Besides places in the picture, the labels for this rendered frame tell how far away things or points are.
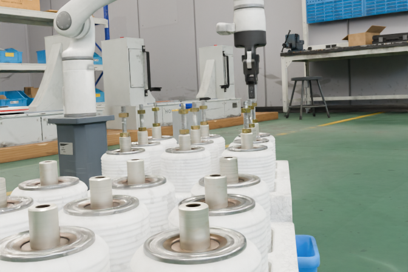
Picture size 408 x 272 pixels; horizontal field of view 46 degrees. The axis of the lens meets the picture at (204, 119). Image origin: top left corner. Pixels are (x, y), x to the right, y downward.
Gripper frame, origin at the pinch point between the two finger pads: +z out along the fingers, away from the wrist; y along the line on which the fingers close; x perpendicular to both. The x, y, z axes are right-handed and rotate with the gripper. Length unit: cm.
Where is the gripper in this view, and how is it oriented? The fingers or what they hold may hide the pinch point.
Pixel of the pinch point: (252, 93)
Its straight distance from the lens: 111.9
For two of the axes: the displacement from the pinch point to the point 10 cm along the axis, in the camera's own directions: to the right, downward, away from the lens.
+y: 1.7, -0.7, 9.8
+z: 0.4, 10.0, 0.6
